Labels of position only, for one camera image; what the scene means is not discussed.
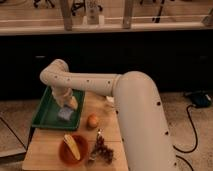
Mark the orange fruit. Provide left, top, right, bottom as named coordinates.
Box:
left=87, top=114, right=99, bottom=129

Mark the red bowl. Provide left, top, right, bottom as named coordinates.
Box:
left=58, top=134, right=89, bottom=168

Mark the dark grape bunch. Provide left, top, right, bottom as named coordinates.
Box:
left=97, top=137, right=114, bottom=164

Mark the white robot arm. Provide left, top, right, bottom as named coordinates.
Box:
left=40, top=59, right=180, bottom=171

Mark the yellow corn cob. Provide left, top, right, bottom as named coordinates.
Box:
left=64, top=134, right=81, bottom=160

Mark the green plastic tray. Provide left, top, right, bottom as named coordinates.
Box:
left=31, top=87, right=85, bottom=131

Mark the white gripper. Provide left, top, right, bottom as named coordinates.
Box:
left=52, top=87, right=78, bottom=110

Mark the black floor cable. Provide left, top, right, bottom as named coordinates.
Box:
left=173, top=104, right=199, bottom=171

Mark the blue black floor device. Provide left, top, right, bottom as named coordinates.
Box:
left=189, top=92, right=212, bottom=108

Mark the blue grey sponge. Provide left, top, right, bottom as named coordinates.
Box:
left=58, top=106, right=73, bottom=121

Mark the wooden table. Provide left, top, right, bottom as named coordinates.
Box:
left=22, top=91, right=130, bottom=171

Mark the white small cup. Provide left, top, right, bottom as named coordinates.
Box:
left=106, top=96, right=115, bottom=107

